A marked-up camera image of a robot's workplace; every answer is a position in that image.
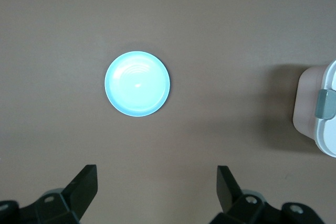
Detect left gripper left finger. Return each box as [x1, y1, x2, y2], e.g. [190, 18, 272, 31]
[0, 164, 99, 224]

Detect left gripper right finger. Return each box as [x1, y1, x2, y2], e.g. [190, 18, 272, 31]
[209, 165, 325, 224]

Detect white lidded box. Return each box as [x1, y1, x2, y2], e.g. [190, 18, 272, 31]
[292, 59, 336, 159]

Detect light blue round plate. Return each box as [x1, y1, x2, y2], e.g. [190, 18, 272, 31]
[104, 50, 172, 118]

